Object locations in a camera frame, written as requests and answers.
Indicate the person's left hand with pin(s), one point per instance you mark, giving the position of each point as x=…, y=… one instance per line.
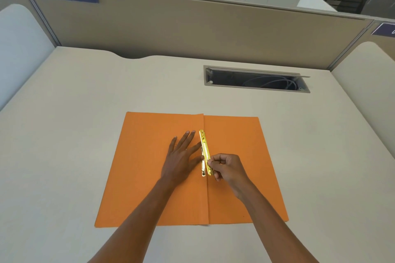
x=180, y=161

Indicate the person's right hand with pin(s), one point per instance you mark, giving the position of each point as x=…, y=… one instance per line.
x=231, y=173

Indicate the silver metal fastener prong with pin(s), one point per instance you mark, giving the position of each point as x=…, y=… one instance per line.
x=203, y=168

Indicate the long gold fastener bar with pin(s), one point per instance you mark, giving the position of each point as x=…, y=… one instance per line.
x=204, y=142

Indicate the orange paper folder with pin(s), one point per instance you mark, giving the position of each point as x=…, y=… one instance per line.
x=142, y=155

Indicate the person's right forearm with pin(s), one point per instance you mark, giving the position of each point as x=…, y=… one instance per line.
x=274, y=229

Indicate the person's left forearm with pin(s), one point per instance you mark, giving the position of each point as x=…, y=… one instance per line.
x=135, y=225

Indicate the wide beige partition panel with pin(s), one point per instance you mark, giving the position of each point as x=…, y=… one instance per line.
x=200, y=25

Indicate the white side divider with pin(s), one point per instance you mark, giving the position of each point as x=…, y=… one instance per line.
x=367, y=87
x=21, y=47

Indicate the white background divider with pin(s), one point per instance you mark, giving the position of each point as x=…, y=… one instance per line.
x=313, y=2

